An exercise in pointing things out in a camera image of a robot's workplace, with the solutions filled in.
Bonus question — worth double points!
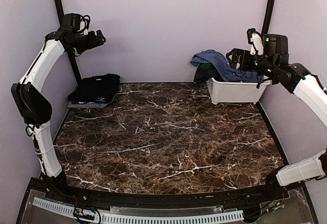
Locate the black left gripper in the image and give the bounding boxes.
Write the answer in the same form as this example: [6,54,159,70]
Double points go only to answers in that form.
[69,29,105,53]

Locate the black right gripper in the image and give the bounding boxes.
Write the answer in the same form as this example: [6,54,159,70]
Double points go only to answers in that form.
[225,48,277,78]

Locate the dark green plaid garment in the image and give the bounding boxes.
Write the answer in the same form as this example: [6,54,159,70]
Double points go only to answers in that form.
[194,63,223,84]

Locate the black t-shirt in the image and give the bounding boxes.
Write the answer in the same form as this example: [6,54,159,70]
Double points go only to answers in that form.
[67,73,120,103]

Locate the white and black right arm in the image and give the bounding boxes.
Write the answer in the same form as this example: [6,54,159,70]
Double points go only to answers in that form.
[226,49,326,200]

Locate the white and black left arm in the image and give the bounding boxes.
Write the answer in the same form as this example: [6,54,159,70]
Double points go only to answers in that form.
[11,27,106,179]

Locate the white plastic laundry bin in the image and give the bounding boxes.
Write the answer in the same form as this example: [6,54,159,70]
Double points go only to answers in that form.
[206,78,271,105]

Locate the blue checked shirt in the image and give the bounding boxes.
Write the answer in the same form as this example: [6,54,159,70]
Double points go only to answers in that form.
[190,50,264,83]

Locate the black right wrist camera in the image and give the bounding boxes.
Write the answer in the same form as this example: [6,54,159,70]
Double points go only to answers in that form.
[247,28,288,57]

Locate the black left frame post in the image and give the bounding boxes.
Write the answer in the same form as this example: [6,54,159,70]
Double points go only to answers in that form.
[50,0,83,86]

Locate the black frame post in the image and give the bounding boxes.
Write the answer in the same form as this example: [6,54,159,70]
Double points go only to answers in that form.
[50,0,83,86]
[261,0,275,34]

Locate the black right frame post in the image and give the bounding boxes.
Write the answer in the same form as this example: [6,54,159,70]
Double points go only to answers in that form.
[261,0,275,34]

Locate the black aluminium front rail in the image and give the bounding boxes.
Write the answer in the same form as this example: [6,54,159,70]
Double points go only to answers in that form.
[30,179,289,209]

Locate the white slotted cable duct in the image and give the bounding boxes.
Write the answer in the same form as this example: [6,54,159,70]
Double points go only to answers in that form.
[32,197,244,223]

